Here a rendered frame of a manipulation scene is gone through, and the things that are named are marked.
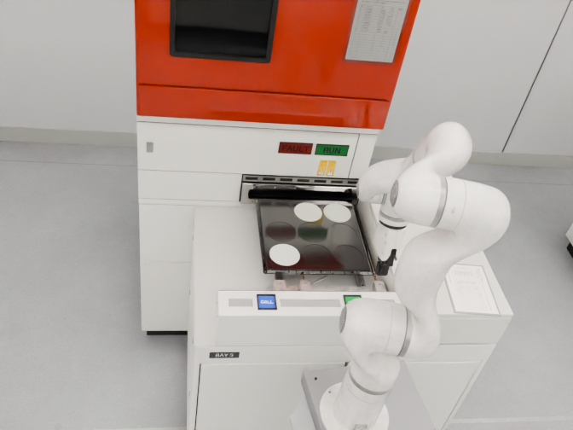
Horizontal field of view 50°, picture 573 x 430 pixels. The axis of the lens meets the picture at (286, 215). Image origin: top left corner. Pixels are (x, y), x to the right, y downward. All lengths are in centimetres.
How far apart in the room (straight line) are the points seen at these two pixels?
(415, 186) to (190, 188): 124
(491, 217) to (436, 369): 105
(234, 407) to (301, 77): 109
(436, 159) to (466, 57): 277
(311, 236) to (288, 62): 59
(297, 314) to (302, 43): 80
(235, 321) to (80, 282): 149
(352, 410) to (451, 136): 75
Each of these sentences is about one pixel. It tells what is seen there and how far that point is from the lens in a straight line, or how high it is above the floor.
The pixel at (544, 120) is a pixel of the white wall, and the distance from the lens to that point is 445.
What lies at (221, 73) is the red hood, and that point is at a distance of 193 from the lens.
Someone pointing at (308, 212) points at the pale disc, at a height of 90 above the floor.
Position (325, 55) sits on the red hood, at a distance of 193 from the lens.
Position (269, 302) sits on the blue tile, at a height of 96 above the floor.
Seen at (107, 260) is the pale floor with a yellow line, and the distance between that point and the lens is 324.
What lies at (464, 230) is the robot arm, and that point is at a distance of 120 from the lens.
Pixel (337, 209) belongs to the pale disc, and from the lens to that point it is 225.
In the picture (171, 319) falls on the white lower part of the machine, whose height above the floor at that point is 16.
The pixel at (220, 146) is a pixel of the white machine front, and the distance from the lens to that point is 213.
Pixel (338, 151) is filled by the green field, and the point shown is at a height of 110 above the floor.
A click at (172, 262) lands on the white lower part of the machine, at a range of 251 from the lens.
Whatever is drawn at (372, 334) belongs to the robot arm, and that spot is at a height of 126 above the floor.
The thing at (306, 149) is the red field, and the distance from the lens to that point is 217.
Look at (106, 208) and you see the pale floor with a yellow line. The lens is 353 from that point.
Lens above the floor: 233
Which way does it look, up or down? 41 degrees down
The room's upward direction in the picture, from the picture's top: 11 degrees clockwise
